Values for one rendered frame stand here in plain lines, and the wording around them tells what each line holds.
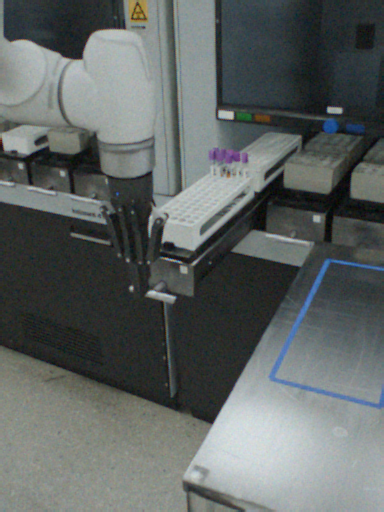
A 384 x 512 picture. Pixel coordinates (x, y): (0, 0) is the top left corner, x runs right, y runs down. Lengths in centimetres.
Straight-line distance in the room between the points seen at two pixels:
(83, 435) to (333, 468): 129
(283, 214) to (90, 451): 96
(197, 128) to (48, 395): 108
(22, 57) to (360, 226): 74
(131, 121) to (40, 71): 15
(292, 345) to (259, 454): 21
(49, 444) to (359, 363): 125
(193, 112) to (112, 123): 57
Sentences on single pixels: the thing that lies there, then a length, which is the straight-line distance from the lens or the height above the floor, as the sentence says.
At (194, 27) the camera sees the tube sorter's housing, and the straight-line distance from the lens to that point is 137.
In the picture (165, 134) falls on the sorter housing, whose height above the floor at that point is 91.
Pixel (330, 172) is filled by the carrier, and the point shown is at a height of 87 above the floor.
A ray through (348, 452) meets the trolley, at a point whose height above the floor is 82.
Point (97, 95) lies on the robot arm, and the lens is 86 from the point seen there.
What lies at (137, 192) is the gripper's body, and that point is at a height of 98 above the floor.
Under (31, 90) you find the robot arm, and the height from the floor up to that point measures 114.
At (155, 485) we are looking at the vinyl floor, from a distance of 172.
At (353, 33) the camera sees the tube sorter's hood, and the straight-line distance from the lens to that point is 122.
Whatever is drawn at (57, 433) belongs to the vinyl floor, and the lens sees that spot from 191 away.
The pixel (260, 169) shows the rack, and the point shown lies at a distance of 133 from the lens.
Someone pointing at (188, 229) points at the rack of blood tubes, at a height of 86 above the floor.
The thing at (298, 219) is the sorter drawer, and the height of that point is 78.
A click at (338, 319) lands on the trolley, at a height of 82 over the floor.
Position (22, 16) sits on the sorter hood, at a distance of 165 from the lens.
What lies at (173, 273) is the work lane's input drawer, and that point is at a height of 78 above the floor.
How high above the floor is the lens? 132
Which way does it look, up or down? 29 degrees down
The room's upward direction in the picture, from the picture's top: 3 degrees counter-clockwise
